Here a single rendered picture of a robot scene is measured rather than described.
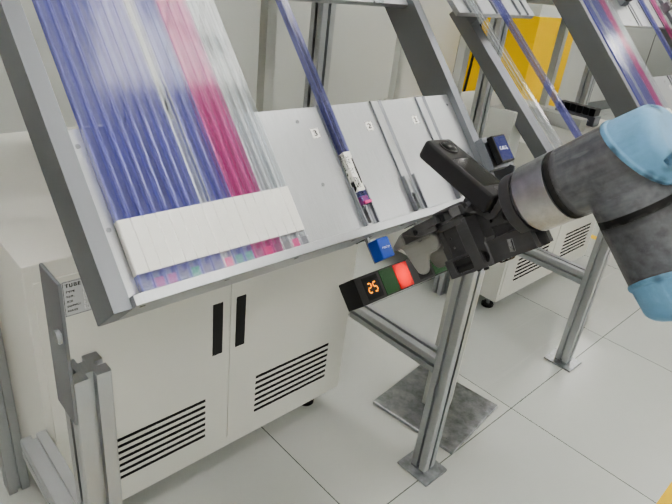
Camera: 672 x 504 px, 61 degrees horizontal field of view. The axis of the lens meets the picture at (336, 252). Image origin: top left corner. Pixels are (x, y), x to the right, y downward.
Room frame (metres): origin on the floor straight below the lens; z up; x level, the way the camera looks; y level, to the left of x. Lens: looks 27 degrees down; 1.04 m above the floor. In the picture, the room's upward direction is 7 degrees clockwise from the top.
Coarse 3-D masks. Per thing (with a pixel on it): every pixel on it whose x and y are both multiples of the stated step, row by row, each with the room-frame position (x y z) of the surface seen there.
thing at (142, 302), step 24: (408, 216) 0.77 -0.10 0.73; (432, 216) 0.83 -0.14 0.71; (336, 240) 0.66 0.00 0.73; (360, 240) 0.73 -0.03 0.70; (240, 264) 0.56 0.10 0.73; (264, 264) 0.58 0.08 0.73; (288, 264) 0.65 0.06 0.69; (168, 288) 0.49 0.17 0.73; (192, 288) 0.51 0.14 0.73; (216, 288) 0.58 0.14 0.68
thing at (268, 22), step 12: (264, 0) 1.39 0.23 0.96; (264, 12) 1.39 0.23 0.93; (276, 12) 1.40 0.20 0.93; (264, 24) 1.39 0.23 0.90; (276, 24) 1.40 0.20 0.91; (264, 36) 1.39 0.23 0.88; (276, 36) 1.41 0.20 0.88; (264, 48) 1.39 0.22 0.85; (264, 60) 1.39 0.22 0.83; (264, 72) 1.39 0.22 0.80; (264, 84) 1.39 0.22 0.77; (264, 96) 1.39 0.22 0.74; (264, 108) 1.39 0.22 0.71
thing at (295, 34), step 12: (276, 0) 0.90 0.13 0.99; (288, 12) 0.89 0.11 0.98; (288, 24) 0.88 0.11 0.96; (300, 36) 0.87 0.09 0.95; (300, 48) 0.86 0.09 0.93; (300, 60) 0.85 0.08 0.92; (312, 72) 0.84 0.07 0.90; (312, 84) 0.83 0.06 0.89; (324, 96) 0.83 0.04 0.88; (324, 108) 0.81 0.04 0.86; (324, 120) 0.81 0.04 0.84; (336, 120) 0.81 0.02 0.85; (336, 132) 0.80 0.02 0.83; (336, 144) 0.79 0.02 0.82; (360, 192) 0.75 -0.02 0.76
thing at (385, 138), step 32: (288, 128) 0.76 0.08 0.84; (320, 128) 0.80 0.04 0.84; (352, 128) 0.84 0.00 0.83; (384, 128) 0.88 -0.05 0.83; (416, 128) 0.93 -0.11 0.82; (448, 128) 0.99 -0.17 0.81; (288, 160) 0.72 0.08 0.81; (320, 160) 0.76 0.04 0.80; (384, 160) 0.84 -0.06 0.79; (416, 160) 0.88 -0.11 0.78; (96, 192) 0.54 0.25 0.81; (320, 192) 0.72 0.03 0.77; (352, 192) 0.75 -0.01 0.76; (384, 192) 0.80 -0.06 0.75; (416, 192) 0.84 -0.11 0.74; (448, 192) 0.89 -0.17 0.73; (320, 224) 0.69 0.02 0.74; (352, 224) 0.72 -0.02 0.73; (128, 288) 0.49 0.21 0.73
